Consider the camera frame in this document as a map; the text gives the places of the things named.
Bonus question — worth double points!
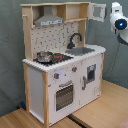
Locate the right red stove knob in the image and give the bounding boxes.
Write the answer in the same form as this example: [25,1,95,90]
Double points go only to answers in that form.
[71,66,78,73]

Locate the grey toy sink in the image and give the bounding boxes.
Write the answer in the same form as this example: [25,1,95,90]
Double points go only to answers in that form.
[66,47,94,56]

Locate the left red stove knob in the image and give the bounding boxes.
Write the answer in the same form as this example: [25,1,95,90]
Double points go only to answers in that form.
[54,73,60,79]

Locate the toy oven door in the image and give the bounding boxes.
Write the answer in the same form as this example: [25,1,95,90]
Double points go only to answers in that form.
[56,84,74,111]

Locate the black toy stovetop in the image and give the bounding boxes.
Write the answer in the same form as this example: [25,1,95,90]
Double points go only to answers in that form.
[33,52,74,67]

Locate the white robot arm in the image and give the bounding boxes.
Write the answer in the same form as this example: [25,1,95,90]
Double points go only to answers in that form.
[110,2,128,46]

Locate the white microwave door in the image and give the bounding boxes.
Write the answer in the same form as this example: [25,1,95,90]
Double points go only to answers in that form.
[88,3,106,22]

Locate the wooden toy kitchen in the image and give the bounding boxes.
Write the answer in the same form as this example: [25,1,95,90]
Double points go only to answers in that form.
[22,2,105,128]

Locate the grey range hood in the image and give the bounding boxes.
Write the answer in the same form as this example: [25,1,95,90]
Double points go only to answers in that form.
[35,5,64,27]

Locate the red stove knob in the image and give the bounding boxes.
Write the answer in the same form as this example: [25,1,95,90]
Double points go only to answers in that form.
[54,73,60,79]
[71,66,78,73]

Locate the black toy faucet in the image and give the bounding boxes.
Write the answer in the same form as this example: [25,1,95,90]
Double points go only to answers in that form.
[67,33,82,49]

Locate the grey water dispenser panel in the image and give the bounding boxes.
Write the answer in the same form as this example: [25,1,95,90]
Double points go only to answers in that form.
[87,65,96,83]

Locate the silver toy pot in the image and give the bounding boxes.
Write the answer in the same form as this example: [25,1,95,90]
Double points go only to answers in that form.
[37,51,53,63]

